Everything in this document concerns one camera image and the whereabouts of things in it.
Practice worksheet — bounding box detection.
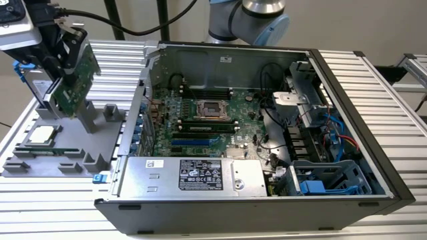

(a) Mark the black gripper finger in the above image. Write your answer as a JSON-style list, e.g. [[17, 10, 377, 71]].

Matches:
[[41, 56, 66, 78], [61, 27, 89, 75]]

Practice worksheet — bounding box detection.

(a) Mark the green graphics card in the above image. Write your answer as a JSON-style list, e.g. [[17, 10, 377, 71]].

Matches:
[[42, 42, 102, 118]]

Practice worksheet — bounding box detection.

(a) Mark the hard disk in blue carrier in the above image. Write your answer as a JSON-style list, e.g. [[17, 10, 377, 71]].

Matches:
[[10, 60, 57, 109]]

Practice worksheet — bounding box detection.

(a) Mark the black stand pole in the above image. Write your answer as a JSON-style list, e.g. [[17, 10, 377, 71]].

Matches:
[[102, 0, 126, 41], [156, 0, 172, 42]]

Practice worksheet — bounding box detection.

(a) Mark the silver CPU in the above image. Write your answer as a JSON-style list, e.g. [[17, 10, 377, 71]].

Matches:
[[25, 125, 55, 145]]

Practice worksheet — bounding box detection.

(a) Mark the grey parts rack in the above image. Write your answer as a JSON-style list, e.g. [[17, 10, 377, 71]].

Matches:
[[0, 99, 129, 178]]

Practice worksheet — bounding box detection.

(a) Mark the loose green RAM stick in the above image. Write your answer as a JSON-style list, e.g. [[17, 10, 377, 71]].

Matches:
[[14, 147, 81, 154]]

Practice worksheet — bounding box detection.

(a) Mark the CPU socket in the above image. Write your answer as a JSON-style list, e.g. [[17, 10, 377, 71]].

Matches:
[[194, 99, 229, 120]]

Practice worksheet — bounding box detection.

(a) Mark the installed RAM stick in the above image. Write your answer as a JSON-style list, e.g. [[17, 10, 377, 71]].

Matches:
[[181, 125, 234, 133]]

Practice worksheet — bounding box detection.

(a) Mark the blue expansion slot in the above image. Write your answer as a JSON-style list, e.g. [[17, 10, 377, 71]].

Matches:
[[170, 138, 214, 147]]

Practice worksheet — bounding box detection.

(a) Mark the silver power supply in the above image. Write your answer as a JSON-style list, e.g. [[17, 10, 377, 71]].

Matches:
[[117, 156, 268, 198]]

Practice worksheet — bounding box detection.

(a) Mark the green motherboard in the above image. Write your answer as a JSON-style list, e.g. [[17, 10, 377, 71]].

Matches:
[[150, 87, 277, 161]]

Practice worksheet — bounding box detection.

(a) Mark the small silver heatsink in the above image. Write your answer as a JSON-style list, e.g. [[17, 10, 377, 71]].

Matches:
[[225, 147, 248, 160]]

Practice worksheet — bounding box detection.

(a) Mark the open grey PC case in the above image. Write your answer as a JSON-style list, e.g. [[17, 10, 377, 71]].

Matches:
[[93, 41, 416, 236]]

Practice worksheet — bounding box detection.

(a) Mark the blue connector block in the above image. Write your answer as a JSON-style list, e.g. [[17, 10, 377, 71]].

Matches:
[[298, 181, 326, 196]]

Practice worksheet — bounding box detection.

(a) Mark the grey disk bay cage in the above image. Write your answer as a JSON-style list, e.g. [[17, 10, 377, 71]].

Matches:
[[276, 159, 373, 197]]

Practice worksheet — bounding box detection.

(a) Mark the black box beside table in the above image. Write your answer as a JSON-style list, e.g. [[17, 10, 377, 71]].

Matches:
[[372, 65, 408, 83]]

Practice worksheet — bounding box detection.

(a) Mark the metal slat side table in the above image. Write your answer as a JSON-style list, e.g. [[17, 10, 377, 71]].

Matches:
[[390, 53, 427, 94]]

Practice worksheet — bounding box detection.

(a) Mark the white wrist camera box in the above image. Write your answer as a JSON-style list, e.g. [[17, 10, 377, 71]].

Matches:
[[0, 0, 42, 52]]

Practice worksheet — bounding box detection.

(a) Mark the thick black camera cable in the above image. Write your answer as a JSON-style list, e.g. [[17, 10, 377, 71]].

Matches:
[[55, 0, 198, 37]]

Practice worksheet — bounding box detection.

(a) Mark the black looped wire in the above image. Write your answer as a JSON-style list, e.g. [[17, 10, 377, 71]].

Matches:
[[258, 62, 286, 111]]

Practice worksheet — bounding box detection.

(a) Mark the metal drive bay bracket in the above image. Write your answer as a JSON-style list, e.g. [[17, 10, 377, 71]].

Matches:
[[270, 60, 334, 128]]

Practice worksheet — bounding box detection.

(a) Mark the blue data wire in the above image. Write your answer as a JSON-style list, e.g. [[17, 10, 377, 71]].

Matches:
[[321, 112, 349, 163]]

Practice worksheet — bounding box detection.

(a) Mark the red wire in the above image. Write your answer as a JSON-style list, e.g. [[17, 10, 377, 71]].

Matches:
[[336, 134, 360, 151]]

